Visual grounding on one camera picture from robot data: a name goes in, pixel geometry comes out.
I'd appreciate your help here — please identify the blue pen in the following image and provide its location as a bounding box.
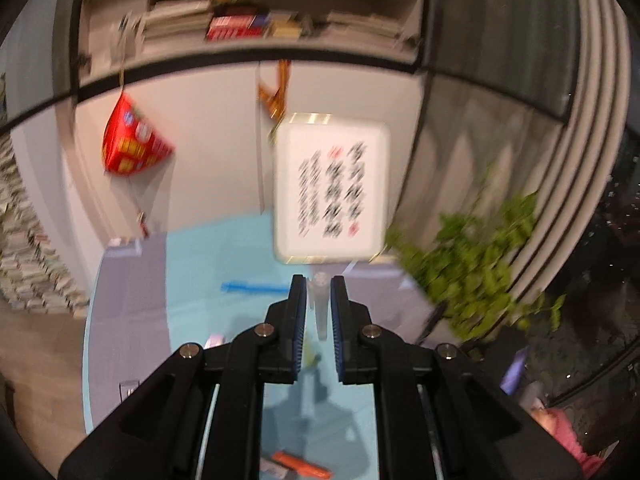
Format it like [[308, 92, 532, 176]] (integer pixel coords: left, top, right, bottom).
[[220, 282, 290, 295]]

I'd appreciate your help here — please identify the clear black gel pen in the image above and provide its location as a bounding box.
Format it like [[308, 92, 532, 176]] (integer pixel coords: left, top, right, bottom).
[[308, 272, 331, 340]]

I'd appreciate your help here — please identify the pink sleeved forearm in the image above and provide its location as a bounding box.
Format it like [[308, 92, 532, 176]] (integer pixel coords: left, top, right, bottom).
[[529, 406, 603, 479]]

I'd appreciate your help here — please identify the grey white eraser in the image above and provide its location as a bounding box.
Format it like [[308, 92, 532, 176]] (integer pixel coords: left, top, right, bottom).
[[259, 457, 294, 480]]

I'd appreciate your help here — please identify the white purple correction tape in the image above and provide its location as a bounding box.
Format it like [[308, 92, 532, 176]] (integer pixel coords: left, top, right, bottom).
[[204, 334, 224, 349]]

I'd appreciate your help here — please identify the orange small cutter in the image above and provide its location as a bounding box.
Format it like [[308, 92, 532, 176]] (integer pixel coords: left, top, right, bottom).
[[271, 451, 333, 480]]

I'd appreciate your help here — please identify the blue and grey desk mat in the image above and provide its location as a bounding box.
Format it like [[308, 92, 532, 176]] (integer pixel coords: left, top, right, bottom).
[[81, 211, 442, 480]]

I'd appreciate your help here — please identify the green potted plant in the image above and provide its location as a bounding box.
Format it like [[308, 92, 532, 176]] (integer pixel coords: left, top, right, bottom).
[[385, 166, 565, 342]]

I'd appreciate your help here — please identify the framed calligraphy sign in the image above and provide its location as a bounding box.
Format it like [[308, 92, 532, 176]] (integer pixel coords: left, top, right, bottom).
[[272, 113, 390, 264]]

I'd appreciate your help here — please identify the red pyramid hanging ornament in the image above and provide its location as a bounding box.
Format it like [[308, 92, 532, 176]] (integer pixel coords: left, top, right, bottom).
[[102, 92, 175, 177]]

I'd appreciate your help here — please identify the gold medal with ribbon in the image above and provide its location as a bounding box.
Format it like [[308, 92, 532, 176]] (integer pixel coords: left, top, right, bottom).
[[257, 60, 291, 122]]

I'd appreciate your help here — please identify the grey wall bookshelf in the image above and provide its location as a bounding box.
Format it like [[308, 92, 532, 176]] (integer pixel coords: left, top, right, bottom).
[[79, 0, 426, 90]]

